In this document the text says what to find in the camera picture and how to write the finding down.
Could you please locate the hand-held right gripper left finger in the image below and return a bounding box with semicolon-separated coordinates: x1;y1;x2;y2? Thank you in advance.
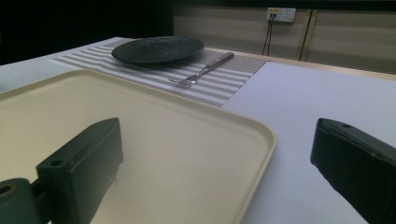
35;117;124;224

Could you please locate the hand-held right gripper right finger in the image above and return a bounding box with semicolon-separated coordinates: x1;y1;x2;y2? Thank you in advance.
310;118;396;224

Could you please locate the beige plastic tray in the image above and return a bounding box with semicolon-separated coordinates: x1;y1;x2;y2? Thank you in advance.
0;68;277;224

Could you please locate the black textured plate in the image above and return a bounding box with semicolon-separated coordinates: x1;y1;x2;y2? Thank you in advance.
111;35;205;66

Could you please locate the fork with brown handle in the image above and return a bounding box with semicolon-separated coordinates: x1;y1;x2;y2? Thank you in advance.
168;51;235;89

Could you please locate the striped placemat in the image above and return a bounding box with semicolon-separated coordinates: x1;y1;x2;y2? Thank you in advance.
52;38;268;108

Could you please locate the black cable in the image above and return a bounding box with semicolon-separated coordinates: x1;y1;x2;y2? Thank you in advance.
299;8;313;62
267;14;276;57
262;13;273;56

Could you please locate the white wall socket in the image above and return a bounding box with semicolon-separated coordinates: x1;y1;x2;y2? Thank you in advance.
266;7;297;23

